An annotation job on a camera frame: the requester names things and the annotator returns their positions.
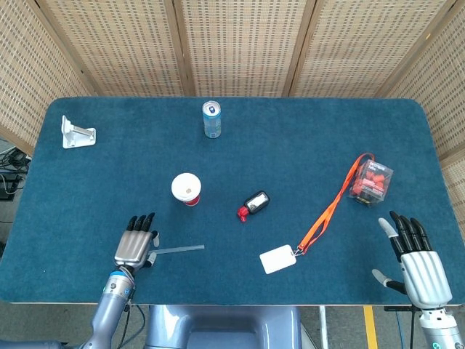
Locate white table leg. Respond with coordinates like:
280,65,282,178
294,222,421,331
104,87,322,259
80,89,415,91
318,305,330,349

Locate black bottle red cap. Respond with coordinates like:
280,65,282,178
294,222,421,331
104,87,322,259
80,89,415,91
237,190,270,223

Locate transparent plastic straw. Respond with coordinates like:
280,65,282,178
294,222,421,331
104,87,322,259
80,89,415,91
155,244,206,255

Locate woven bamboo folding screen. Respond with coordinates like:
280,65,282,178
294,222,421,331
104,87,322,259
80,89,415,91
0,0,465,233

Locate red paper cup white lid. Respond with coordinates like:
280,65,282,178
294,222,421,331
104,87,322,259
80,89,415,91
171,172,202,207

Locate blue cable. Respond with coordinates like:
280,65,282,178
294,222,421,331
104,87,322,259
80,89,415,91
395,311,405,349

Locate white metal phone stand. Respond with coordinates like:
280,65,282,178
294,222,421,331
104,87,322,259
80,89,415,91
61,115,97,150

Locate light blue drink can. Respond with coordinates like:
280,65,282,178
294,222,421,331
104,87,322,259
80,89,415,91
202,101,222,139

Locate white badge card holder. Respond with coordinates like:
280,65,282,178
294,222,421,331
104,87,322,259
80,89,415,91
259,244,296,275

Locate clear box red contents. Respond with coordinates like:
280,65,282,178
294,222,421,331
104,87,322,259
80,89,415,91
347,159,395,209

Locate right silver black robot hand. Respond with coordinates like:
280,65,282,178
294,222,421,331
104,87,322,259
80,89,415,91
371,210,454,310

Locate black floor cables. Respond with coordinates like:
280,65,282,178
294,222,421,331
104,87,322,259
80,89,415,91
0,147,32,201

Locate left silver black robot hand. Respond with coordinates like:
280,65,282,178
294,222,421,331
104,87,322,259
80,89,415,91
113,212,160,270

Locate grey-blue robot torso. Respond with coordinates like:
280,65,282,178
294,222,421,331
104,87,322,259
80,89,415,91
144,304,303,349

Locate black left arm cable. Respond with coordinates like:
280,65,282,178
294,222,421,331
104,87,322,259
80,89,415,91
119,304,146,349

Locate orange lanyard strap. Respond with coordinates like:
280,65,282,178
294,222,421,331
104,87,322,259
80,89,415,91
293,153,375,256

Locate blue felt table cover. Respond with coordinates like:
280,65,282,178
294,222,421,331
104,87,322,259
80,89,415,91
0,96,465,306

